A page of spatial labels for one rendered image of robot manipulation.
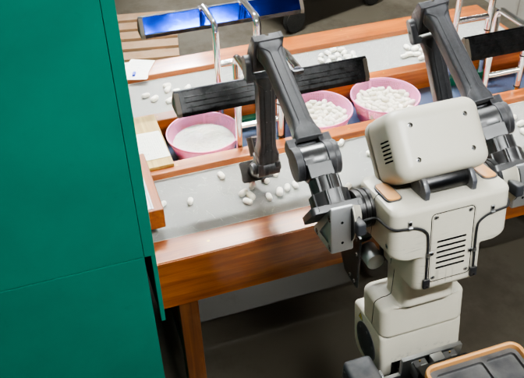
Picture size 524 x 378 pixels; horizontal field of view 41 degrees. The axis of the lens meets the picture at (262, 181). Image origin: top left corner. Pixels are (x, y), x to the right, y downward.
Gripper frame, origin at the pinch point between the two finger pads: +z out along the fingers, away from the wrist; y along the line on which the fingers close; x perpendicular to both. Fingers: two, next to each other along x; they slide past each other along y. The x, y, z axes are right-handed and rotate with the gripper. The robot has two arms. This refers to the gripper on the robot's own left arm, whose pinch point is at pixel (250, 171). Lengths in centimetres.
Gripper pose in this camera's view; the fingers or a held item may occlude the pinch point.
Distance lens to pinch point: 229.4
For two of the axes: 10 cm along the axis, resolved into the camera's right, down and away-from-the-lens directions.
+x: 2.1, 9.8, -0.1
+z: -2.3, 0.6, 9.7
